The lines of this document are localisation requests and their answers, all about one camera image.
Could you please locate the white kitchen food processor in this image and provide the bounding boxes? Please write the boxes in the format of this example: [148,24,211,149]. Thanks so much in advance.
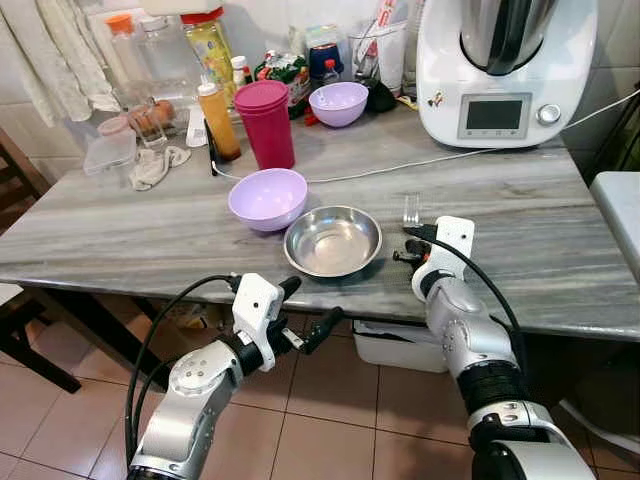
[415,0,600,150]

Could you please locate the small lilac plastic bowl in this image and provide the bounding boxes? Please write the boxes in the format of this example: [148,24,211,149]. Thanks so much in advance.
[307,81,370,130]

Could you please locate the clear bottle orange cap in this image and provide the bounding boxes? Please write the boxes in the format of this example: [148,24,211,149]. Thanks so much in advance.
[104,11,152,102]

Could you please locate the green snack bag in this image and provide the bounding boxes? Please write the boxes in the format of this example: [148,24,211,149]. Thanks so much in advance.
[254,51,312,120]

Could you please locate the crumpled grey rag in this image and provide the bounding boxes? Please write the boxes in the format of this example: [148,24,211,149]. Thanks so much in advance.
[129,144,192,192]

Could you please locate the white side table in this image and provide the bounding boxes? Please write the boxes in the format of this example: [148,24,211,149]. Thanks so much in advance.
[589,171,640,282]

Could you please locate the pink-lidded plastic tub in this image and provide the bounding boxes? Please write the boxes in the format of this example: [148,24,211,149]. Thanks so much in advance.
[96,114,137,142]

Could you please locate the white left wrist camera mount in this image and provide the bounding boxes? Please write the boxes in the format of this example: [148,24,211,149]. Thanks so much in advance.
[231,272,288,347]

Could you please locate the orange sauce squeeze bottle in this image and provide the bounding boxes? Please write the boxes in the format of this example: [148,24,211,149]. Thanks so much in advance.
[195,77,243,163]

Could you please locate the stainless steel bowl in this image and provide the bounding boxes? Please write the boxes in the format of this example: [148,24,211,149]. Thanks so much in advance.
[283,204,384,280]

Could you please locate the large clear plastic bottle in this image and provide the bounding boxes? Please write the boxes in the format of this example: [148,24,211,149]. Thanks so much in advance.
[139,14,202,102]

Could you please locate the dark wooden chair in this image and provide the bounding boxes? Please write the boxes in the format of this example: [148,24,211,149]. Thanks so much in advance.
[0,129,82,394]

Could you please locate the magenta plastic tumbler with lid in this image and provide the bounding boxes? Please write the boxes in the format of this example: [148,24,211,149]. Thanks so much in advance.
[232,79,298,171]

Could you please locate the white plastic box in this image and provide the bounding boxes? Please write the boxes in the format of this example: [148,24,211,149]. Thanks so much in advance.
[351,319,452,374]

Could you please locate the bag of brown eggs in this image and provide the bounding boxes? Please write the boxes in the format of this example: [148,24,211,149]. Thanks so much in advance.
[129,97,177,137]

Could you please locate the hanging beige towels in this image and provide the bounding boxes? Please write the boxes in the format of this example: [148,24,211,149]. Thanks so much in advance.
[0,0,122,127]

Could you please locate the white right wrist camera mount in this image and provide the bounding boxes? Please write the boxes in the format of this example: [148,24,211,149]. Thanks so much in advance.
[411,215,476,302]

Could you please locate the small clear drinking glass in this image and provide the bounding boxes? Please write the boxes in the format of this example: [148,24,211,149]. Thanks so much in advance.
[402,194,422,227]

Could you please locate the clear plastic food container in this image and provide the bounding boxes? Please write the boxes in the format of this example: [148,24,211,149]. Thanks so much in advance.
[81,129,139,180]

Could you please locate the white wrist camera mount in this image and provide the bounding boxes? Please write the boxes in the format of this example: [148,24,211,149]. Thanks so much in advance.
[411,215,476,302]
[231,272,288,347]

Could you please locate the white floor pipe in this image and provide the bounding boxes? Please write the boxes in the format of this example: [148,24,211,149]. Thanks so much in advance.
[559,399,640,457]

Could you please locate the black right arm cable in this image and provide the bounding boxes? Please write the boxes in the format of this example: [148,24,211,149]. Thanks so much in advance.
[417,233,529,377]

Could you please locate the blue jar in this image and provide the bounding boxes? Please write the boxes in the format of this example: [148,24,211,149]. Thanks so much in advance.
[304,24,347,87]

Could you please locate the large lilac plastic bowl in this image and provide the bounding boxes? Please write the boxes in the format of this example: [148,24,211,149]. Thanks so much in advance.
[227,167,310,234]

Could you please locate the white power cable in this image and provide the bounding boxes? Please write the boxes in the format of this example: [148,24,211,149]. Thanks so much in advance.
[213,88,640,185]

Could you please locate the black cloth bundle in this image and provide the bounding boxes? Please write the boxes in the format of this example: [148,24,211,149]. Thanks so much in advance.
[361,77,398,114]

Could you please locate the yellow oil bottle red cap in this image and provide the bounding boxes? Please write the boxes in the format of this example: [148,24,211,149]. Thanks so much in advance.
[179,7,234,97]

